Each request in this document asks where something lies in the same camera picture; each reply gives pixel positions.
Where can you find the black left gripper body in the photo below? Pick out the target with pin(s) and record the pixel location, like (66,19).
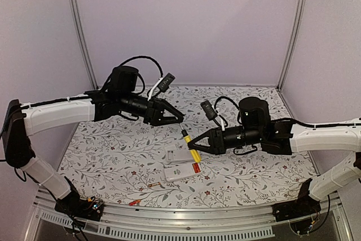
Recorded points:
(151,112)

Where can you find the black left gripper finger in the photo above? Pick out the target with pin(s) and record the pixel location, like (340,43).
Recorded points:
(168,120)
(172,110)

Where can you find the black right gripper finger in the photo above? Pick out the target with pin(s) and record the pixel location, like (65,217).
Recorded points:
(202,139)
(202,148)

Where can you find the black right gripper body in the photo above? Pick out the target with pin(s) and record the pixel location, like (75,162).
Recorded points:
(219,143)

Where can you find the white remote control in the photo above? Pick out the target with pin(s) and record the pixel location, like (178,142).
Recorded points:
(175,154)

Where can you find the white remote with green logo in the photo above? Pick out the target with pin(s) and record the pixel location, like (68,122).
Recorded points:
(180,171)

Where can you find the gold black battery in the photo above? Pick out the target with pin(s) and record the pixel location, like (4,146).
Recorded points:
(154,184)

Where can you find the red gold battery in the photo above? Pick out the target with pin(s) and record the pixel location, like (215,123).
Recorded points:
(135,202)

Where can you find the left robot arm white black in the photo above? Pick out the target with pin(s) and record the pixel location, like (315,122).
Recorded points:
(115,98)

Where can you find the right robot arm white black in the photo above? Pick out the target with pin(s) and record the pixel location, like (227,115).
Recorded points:
(288,136)

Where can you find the floral patterned table mat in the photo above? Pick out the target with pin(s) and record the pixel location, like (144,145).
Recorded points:
(117,159)

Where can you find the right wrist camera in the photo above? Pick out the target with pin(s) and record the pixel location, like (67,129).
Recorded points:
(213,115)

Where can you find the front aluminium rail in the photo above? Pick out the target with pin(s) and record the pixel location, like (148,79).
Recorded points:
(124,222)

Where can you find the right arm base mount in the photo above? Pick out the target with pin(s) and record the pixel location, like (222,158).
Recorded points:
(294,209)

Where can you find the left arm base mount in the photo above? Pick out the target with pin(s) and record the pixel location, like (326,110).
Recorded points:
(89,208)

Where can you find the left aluminium frame post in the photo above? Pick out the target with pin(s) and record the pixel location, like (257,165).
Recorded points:
(75,11)

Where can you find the aluminium frame post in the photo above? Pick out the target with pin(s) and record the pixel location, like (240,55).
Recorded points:
(75,11)
(291,44)

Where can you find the right aluminium frame post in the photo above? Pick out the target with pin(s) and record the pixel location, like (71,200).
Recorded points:
(291,44)

